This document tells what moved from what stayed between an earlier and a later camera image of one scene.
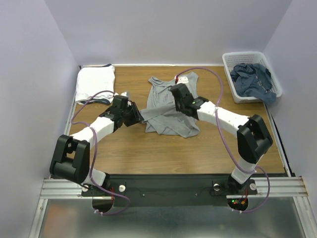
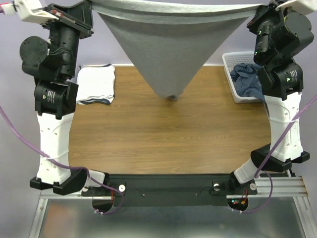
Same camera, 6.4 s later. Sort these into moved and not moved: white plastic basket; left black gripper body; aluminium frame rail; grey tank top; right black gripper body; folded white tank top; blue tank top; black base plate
Moved: left black gripper body; grey tank top; right black gripper body
Not moved: aluminium frame rail; folded white tank top; black base plate; white plastic basket; blue tank top
